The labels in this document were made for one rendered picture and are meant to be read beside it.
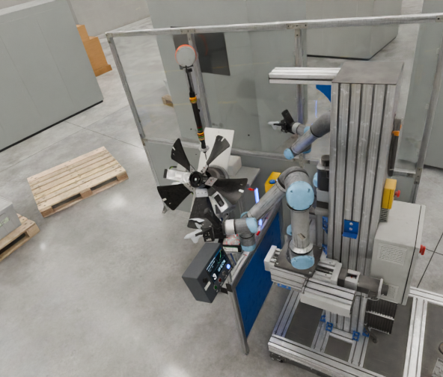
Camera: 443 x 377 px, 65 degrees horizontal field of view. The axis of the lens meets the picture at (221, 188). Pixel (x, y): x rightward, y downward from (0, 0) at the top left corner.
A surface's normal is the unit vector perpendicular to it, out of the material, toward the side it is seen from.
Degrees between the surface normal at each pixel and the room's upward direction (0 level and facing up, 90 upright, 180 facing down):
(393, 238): 0
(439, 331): 0
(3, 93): 90
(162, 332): 0
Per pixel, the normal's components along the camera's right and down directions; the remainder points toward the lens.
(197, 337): -0.16, -0.79
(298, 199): -0.06, 0.49
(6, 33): 0.75, 0.29
